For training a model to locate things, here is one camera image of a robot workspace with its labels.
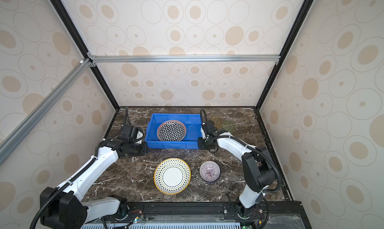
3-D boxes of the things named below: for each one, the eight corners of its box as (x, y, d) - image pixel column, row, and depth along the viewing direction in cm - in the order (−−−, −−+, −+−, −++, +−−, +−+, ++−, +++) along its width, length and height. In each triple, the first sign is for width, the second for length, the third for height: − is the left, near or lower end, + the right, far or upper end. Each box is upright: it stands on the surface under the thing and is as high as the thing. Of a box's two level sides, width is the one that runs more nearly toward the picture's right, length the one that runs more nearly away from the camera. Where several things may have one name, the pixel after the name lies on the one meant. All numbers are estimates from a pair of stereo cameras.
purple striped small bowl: (199, 184, 84) (199, 179, 78) (199, 166, 91) (199, 160, 84) (219, 184, 84) (221, 179, 78) (217, 166, 91) (219, 160, 84)
